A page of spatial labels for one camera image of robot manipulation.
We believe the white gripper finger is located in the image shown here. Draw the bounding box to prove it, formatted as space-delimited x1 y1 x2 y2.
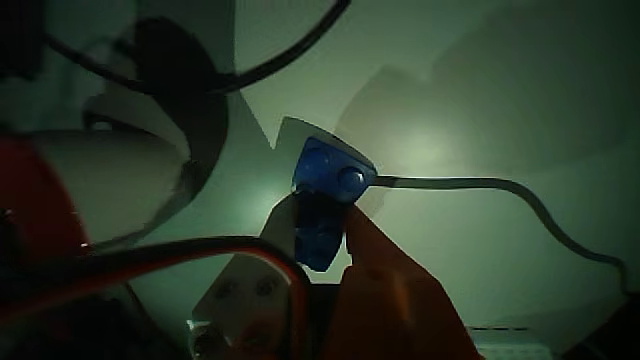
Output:
188 192 302 360

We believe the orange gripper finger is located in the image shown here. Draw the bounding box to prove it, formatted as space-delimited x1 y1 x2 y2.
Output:
319 204 485 360

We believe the blue toy brick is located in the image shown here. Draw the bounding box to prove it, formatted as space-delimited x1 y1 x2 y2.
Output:
291 135 379 274

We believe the white cup with red rim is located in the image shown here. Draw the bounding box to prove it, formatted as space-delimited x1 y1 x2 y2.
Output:
0 128 196 257

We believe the black looping cable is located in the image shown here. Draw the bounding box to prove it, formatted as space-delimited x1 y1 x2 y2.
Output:
42 0 353 97

